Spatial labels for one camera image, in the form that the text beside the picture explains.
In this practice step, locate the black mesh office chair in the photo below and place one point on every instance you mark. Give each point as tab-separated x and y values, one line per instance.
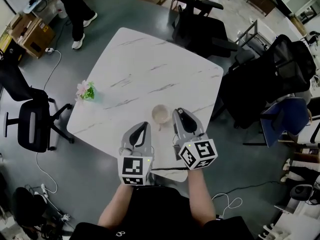
270	84

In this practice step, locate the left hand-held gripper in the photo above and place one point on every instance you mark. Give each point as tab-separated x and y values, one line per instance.
132	169

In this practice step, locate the cardboard box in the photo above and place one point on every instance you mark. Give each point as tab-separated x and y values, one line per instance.
35	36

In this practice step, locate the person's left forearm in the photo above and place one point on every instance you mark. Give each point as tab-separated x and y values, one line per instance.
113	206

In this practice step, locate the black headrest office chair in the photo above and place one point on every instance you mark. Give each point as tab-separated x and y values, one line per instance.
197	26

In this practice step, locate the small potted pink flower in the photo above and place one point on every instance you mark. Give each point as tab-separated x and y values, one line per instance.
86	91

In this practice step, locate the person's right forearm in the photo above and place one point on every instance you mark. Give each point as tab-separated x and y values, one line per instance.
201	199

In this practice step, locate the person's black shirt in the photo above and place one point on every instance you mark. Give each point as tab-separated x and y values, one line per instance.
155	214

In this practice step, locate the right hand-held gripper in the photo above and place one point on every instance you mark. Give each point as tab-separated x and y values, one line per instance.
198	154

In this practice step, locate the blue cushioned chair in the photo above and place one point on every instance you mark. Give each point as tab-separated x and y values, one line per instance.
285	119

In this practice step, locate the white plastic jug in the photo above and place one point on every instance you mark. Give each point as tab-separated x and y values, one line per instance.
62	9

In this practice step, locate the pale pink cup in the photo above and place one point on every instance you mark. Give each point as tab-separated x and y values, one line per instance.
160	114

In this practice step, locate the white marble table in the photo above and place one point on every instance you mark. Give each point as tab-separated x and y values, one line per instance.
145	66

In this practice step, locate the white power strip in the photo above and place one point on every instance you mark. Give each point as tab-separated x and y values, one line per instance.
44	190

